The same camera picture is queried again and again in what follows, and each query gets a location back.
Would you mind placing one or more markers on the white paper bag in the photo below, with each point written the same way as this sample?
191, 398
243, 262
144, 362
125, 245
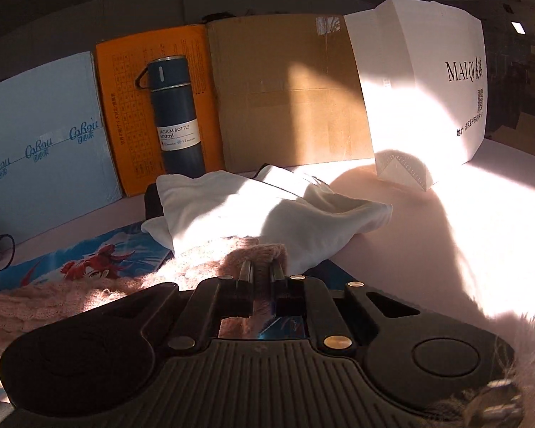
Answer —
423, 76

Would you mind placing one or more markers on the orange board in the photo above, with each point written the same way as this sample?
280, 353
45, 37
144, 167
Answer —
128, 111

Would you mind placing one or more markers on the blue vacuum bottle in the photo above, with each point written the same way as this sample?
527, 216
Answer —
175, 116

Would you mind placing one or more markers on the light blue foam board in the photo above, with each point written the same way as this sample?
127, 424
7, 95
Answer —
55, 160

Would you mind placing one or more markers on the brown cardboard sheet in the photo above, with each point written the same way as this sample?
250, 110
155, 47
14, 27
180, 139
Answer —
287, 91

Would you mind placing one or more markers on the colourful printed storage bag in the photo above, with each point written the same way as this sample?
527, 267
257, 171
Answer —
123, 252

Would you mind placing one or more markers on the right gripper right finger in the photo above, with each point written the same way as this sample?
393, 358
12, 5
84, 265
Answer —
309, 298

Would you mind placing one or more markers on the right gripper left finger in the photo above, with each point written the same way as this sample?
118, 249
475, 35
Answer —
214, 300

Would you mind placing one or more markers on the pink knitted sweater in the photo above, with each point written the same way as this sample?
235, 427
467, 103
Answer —
33, 305

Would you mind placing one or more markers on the white face mask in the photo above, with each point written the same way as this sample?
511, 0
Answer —
401, 168

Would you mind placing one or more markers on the white cloth bag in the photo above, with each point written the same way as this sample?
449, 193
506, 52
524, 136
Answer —
276, 206

